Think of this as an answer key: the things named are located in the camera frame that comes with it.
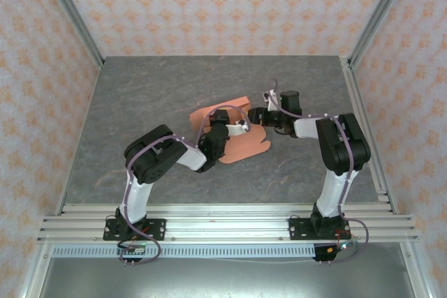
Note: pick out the orange paper box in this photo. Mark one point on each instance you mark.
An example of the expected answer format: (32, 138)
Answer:
(244, 148)

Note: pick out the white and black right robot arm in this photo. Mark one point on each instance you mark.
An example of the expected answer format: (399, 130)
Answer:
(333, 193)

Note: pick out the wide aluminium table side rail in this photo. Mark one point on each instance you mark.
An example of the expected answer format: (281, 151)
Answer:
(359, 102)

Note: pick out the aluminium mounting rail beam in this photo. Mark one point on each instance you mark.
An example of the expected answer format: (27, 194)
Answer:
(227, 230)

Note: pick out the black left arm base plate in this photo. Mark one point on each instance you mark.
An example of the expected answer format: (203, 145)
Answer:
(155, 229)

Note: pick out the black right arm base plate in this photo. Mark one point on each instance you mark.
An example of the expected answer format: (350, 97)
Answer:
(298, 228)

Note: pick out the aluminium frame post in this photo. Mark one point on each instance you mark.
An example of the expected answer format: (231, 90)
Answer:
(380, 15)
(70, 15)

